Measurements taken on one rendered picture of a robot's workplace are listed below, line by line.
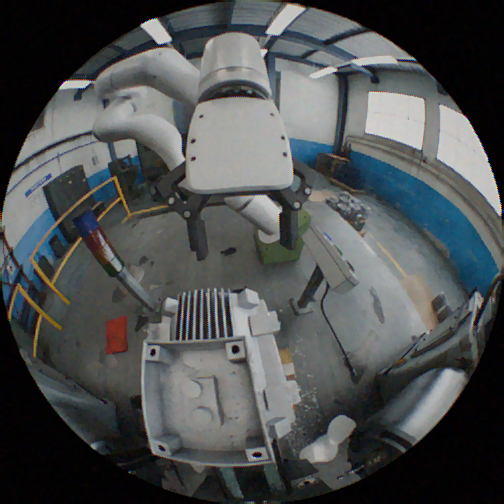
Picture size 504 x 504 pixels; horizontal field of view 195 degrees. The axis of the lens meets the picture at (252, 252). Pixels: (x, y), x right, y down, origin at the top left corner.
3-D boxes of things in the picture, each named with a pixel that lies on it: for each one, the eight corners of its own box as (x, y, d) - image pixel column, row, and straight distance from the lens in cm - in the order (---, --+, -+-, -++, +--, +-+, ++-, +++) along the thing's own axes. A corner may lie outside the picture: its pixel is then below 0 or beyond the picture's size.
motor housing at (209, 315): (282, 405, 37) (317, 433, 19) (190, 414, 39) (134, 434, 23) (262, 322, 38) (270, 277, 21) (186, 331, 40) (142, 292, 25)
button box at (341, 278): (343, 295, 37) (362, 282, 36) (331, 291, 30) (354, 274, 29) (313, 246, 45) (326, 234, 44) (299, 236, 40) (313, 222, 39)
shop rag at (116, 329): (107, 320, 77) (105, 319, 77) (127, 315, 70) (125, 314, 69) (107, 354, 72) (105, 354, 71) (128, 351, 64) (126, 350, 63)
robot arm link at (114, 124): (235, 163, 50) (207, 204, 44) (221, 172, 60) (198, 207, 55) (119, 87, 65) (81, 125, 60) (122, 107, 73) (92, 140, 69)
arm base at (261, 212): (255, 228, 74) (227, 207, 66) (282, 201, 72) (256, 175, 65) (267, 252, 59) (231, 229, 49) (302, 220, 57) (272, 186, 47)
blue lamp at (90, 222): (89, 236, 40) (80, 219, 39) (77, 240, 45) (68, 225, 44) (103, 221, 44) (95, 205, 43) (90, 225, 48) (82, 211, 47)
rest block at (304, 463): (308, 468, 62) (323, 483, 54) (284, 474, 62) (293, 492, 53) (306, 457, 59) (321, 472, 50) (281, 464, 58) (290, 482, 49)
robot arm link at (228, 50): (209, 118, 26) (188, 75, 20) (211, 70, 35) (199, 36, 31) (266, 112, 26) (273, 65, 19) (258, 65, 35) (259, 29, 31)
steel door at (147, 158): (167, 177, 721) (157, 124, 718) (166, 177, 712) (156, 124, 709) (146, 182, 768) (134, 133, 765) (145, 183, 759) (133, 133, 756)
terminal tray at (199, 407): (270, 435, 22) (280, 460, 16) (180, 437, 24) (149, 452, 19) (250, 347, 20) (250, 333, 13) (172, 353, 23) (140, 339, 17)
